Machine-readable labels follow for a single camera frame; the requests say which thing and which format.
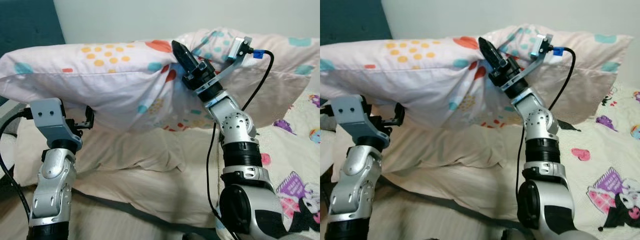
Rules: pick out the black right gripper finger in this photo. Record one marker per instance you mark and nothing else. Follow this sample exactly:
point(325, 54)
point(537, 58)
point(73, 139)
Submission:
point(178, 54)
point(485, 50)
point(498, 56)
point(191, 59)

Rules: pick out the pink pillow with colourful print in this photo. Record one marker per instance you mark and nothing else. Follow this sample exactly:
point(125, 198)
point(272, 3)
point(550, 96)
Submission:
point(425, 75)
point(115, 80)

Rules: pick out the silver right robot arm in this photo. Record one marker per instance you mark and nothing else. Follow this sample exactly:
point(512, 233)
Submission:
point(542, 165)
point(242, 165)

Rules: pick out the plain cream pillow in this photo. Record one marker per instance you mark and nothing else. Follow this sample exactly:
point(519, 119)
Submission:
point(440, 147)
point(130, 147)

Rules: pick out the cream cartoon print bedsheet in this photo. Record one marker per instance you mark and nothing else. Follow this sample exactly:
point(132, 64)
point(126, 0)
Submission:
point(295, 155)
point(600, 150)

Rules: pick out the dark teal headboard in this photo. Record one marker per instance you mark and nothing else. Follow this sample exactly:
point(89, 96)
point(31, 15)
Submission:
point(347, 20)
point(27, 22)

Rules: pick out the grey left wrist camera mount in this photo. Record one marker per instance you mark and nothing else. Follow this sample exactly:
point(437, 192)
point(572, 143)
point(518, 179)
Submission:
point(50, 117)
point(352, 116)

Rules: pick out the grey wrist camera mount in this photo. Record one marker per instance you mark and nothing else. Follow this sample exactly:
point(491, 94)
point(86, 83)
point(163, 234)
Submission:
point(537, 47)
point(239, 50)
point(352, 116)
point(50, 117)

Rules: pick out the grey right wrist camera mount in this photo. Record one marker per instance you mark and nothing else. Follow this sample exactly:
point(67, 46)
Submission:
point(537, 47)
point(239, 50)

